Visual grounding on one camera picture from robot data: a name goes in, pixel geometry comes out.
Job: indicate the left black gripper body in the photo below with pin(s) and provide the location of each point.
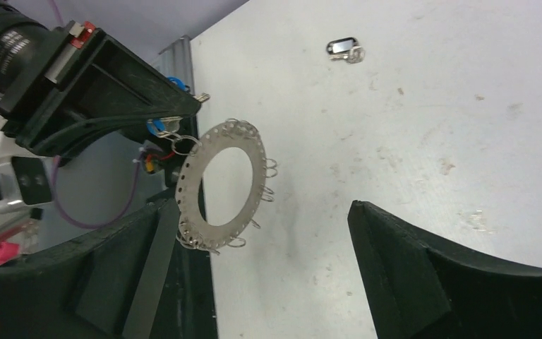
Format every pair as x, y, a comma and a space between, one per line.
35, 62

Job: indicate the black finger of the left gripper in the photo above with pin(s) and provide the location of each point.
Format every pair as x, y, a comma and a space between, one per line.
116, 88

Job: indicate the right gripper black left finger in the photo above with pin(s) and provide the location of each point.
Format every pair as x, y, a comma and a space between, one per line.
130, 279

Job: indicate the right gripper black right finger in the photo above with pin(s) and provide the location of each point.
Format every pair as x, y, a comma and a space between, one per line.
421, 285

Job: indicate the blue tagged key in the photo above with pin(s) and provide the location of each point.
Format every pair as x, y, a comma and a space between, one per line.
181, 105

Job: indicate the large silver metal keyring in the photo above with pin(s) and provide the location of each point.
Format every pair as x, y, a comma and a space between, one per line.
221, 184

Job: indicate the black tagged silver key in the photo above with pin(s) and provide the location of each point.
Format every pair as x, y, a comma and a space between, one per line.
347, 49

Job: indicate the front aluminium frame rail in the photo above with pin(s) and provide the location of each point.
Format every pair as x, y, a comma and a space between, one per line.
175, 63

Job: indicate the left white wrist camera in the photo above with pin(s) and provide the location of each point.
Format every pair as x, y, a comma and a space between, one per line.
24, 178

